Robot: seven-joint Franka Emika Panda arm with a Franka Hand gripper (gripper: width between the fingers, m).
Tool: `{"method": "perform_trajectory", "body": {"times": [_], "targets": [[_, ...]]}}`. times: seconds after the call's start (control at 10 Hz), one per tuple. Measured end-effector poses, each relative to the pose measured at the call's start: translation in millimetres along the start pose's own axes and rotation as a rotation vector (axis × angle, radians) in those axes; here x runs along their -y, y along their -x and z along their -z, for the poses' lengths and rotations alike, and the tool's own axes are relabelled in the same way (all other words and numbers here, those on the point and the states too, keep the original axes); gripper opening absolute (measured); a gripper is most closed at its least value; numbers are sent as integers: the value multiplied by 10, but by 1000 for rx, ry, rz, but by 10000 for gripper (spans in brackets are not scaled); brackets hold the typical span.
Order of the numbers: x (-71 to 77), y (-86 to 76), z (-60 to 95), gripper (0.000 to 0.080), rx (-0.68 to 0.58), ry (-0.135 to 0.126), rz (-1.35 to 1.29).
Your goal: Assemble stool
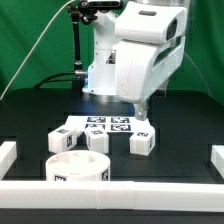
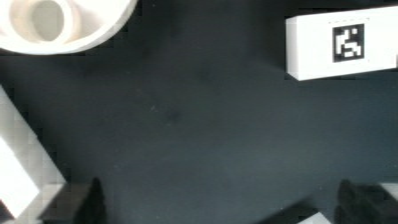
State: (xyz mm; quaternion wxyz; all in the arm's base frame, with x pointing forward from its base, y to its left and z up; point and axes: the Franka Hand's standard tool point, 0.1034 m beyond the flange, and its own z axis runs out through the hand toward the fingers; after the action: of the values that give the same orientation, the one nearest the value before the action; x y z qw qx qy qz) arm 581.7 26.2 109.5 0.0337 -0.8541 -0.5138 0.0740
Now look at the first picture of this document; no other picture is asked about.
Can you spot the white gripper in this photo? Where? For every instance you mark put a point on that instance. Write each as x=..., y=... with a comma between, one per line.
x=140, y=69

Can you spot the white round stool seat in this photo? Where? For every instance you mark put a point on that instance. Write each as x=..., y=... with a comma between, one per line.
x=78, y=165

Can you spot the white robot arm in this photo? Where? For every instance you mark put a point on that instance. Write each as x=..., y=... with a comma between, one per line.
x=153, y=22

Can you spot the paper sheet with tags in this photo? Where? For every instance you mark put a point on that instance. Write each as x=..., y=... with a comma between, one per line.
x=114, y=124

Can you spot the white right barrier block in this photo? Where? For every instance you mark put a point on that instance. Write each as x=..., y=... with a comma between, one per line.
x=217, y=158

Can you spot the white barrier block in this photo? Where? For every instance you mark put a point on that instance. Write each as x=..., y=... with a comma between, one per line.
x=8, y=154
x=217, y=158

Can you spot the white left barrier block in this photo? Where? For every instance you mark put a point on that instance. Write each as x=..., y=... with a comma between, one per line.
x=8, y=154

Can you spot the black camera on mount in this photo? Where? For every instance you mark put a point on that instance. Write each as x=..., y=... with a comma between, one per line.
x=101, y=4

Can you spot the white front barrier rail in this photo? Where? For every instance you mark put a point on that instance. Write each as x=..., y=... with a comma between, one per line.
x=112, y=195

